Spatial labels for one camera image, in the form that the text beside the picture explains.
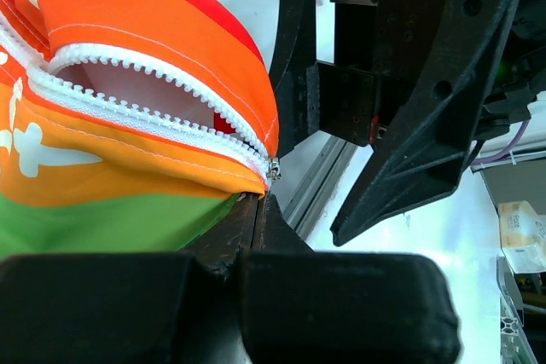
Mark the rainbow and white kids jacket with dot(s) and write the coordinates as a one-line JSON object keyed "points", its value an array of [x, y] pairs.
{"points": [[128, 125]]}

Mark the beige cardboard box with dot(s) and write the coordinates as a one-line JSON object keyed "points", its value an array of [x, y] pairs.
{"points": [[522, 233]]}

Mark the aluminium table frame rail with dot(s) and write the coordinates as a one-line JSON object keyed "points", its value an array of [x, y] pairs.
{"points": [[310, 174]]}

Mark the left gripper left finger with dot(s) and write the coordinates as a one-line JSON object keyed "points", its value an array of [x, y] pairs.
{"points": [[144, 307]]}

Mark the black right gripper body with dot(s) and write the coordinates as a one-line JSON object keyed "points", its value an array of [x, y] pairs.
{"points": [[380, 49]]}

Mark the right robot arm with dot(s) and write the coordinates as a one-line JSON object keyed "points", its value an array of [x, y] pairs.
{"points": [[520, 77]]}

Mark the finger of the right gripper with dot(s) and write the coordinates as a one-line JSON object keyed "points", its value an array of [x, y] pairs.
{"points": [[421, 157], [294, 73]]}

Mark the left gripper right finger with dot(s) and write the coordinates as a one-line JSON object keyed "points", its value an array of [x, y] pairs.
{"points": [[298, 305]]}

